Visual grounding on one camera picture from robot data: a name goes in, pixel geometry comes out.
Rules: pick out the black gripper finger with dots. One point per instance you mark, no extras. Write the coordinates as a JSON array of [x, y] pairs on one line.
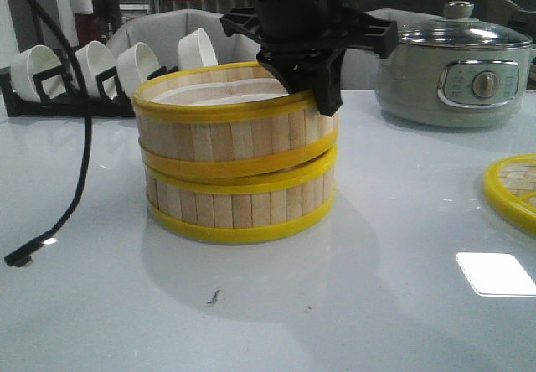
[[323, 72], [286, 67]]

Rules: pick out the grey electric cooking pot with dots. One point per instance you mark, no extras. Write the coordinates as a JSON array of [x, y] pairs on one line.
[[454, 87]]

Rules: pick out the grey chair left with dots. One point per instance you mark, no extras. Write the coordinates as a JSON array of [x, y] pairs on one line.
[[162, 31]]

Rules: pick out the glass pot lid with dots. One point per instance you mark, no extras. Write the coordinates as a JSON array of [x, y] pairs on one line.
[[457, 29]]

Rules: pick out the white steamer cloth liner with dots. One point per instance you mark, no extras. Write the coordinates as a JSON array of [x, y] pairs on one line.
[[219, 93]]

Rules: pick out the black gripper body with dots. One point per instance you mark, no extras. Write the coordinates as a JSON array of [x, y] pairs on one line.
[[307, 26]]

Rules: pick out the white ceramic bowl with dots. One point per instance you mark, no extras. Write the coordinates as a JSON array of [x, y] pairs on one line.
[[134, 67], [26, 65], [94, 58], [196, 50]]

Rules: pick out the bamboo steamer basket yellow rims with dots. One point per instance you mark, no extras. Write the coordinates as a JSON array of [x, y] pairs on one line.
[[245, 210]]

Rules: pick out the red bin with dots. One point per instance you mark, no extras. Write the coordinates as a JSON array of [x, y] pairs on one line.
[[87, 28]]

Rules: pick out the black bowl rack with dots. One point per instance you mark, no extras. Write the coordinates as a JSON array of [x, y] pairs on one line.
[[111, 102]]

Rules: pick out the yellow bamboo steamer lid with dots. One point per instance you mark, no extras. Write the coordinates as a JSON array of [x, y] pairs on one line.
[[509, 187]]

